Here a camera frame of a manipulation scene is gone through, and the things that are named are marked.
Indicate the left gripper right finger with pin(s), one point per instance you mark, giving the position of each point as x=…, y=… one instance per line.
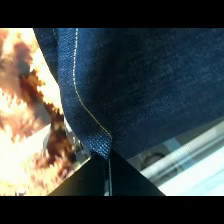
x=131, y=181

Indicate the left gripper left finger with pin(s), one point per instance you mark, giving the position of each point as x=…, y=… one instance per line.
x=87, y=181

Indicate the blue jeans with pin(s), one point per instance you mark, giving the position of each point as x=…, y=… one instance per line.
x=140, y=83

